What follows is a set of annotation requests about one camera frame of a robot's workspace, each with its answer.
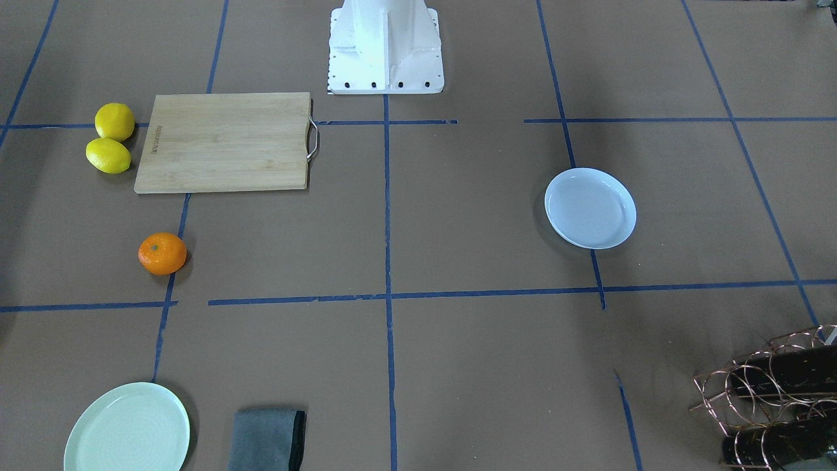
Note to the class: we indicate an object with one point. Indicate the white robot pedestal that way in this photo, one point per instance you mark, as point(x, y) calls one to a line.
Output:
point(385, 47)

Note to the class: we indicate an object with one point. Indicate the light green plate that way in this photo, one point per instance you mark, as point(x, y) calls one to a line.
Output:
point(137, 426)

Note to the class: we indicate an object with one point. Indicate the yellow lemon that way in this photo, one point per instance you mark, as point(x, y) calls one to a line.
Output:
point(115, 121)
point(108, 155)

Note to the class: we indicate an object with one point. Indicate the light blue plate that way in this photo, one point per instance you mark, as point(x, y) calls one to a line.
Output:
point(590, 208)

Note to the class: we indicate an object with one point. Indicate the copper wire bottle rack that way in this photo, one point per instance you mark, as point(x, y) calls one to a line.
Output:
point(775, 407)

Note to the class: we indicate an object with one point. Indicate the folded grey cloth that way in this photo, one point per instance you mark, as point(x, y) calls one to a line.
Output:
point(267, 439)

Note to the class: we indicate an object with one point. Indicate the wooden cutting board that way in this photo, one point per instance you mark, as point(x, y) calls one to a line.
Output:
point(248, 142)

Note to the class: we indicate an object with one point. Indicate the orange mandarin fruit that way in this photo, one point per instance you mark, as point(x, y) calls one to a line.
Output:
point(162, 253)

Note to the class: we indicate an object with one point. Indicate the dark wine bottle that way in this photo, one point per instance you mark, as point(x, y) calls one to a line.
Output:
point(801, 445)
point(809, 374)

